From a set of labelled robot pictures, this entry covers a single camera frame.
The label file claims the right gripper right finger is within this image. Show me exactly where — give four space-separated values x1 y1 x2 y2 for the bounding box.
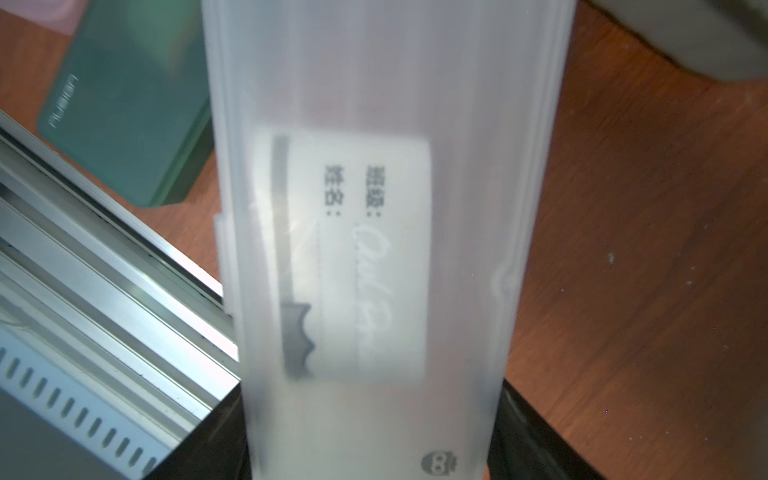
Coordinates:
487 381 604 480

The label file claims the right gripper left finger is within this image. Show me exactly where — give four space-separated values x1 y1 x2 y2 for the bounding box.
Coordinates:
145 392 252 480

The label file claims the clear pencil case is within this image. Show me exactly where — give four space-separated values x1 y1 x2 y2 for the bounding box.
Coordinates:
202 1 575 479

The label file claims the dark green case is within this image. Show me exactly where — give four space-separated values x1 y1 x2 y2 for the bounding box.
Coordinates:
37 1 214 208

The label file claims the pink pencil case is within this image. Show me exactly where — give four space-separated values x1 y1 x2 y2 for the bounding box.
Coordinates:
1 0 89 36

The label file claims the grey plastic storage tray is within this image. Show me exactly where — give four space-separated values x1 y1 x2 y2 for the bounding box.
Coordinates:
593 0 767 82

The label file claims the aluminium mounting rail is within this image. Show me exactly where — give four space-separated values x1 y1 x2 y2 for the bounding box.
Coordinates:
1 116 240 479

